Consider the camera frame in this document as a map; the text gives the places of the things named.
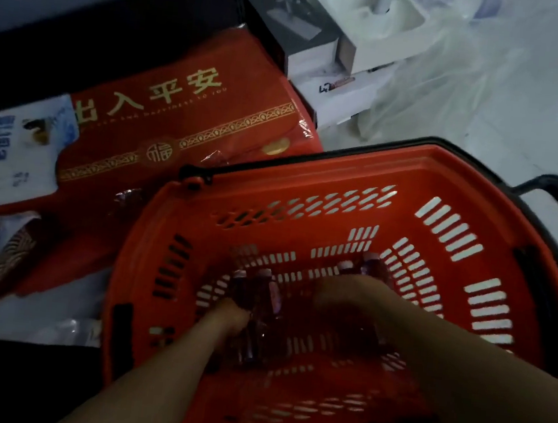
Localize person's right hand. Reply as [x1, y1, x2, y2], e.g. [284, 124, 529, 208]
[308, 271, 398, 342]

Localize white moulded foam insert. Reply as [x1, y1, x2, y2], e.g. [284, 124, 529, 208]
[298, 0, 442, 84]

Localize person's left forearm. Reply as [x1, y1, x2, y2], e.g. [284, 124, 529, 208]
[52, 296, 229, 423]

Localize person's right forearm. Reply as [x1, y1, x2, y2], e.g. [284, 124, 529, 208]
[366, 291, 558, 423]

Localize white cardboard box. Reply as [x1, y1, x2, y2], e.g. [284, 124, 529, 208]
[287, 59, 395, 137]

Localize clear plastic sheet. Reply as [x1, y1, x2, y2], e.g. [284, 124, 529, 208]
[355, 0, 533, 157]

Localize white packet with blue print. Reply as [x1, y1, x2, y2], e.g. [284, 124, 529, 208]
[0, 87, 84, 220]

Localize red plastic shopping basket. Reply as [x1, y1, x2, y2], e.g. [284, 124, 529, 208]
[90, 112, 558, 423]

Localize dark red drink bottle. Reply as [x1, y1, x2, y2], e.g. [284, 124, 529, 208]
[335, 248, 391, 288]

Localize dark printed cardboard box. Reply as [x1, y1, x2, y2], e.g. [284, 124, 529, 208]
[228, 0, 345, 84]

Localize person's left hand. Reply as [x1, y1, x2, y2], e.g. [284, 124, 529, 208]
[204, 295, 254, 358]

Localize red doormat with gold print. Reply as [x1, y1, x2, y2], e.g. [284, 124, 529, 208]
[0, 1, 336, 253]

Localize person's black trousers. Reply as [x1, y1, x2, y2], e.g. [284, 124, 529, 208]
[0, 338, 113, 423]

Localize dark red drink bottles pack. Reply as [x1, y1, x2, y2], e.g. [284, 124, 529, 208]
[220, 262, 287, 371]

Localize plain red doormat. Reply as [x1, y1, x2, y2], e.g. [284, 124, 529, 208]
[14, 177, 162, 311]

